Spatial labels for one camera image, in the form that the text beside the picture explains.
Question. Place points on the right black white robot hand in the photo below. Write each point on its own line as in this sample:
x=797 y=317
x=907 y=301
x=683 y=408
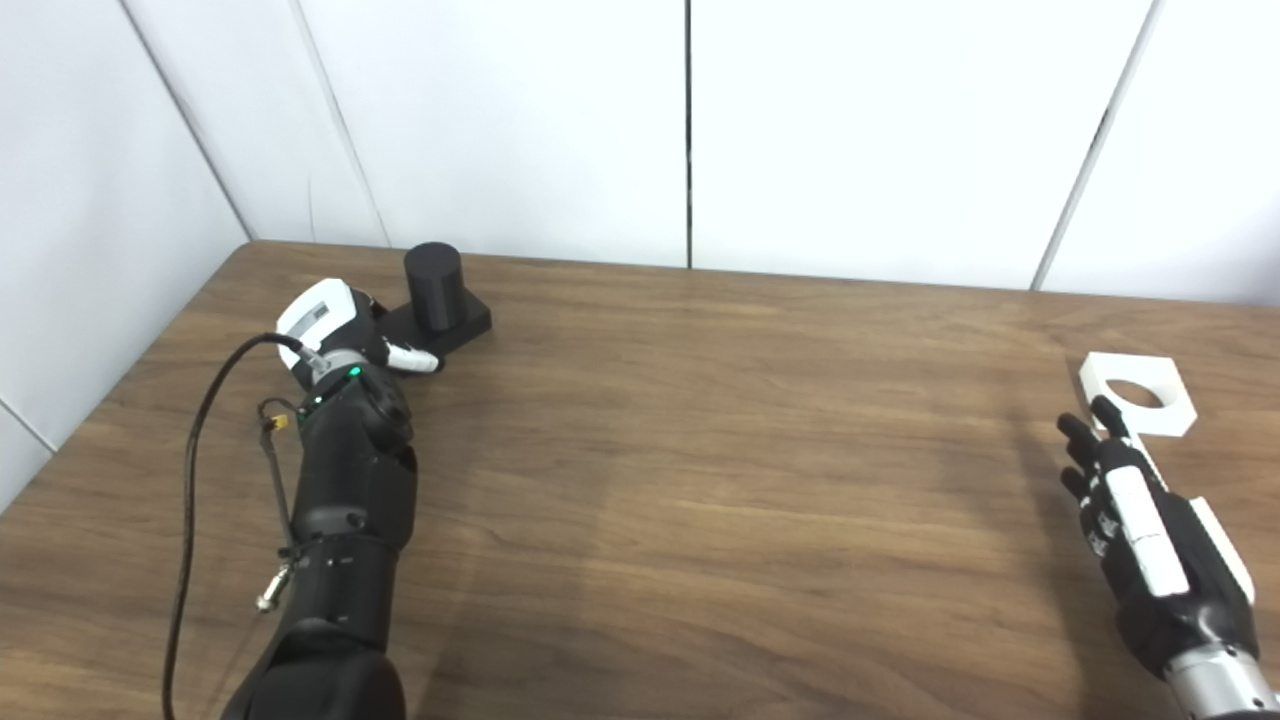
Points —
x=1190 y=590

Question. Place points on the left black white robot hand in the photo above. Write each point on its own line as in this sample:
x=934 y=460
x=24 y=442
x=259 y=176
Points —
x=320 y=310

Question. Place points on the black peg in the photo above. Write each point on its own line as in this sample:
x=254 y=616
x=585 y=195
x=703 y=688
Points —
x=435 y=285

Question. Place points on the white square piece with hole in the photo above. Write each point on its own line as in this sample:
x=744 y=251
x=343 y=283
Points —
x=1175 y=415

